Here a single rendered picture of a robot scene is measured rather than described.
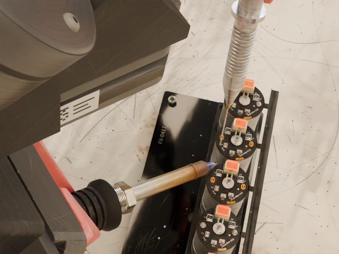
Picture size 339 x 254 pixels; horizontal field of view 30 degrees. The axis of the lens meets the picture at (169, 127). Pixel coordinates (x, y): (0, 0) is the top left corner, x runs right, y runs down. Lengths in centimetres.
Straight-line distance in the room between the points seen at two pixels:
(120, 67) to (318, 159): 31
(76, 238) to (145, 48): 7
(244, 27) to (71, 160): 19
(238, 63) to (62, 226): 14
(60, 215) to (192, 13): 32
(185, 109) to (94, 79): 29
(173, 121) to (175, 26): 29
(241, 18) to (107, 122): 19
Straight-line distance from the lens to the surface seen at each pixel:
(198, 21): 50
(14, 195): 18
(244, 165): 39
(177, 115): 44
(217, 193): 37
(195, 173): 33
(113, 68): 15
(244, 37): 30
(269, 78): 48
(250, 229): 36
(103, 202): 29
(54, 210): 20
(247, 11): 29
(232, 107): 39
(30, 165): 21
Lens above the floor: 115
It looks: 64 degrees down
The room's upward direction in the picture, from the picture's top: 6 degrees clockwise
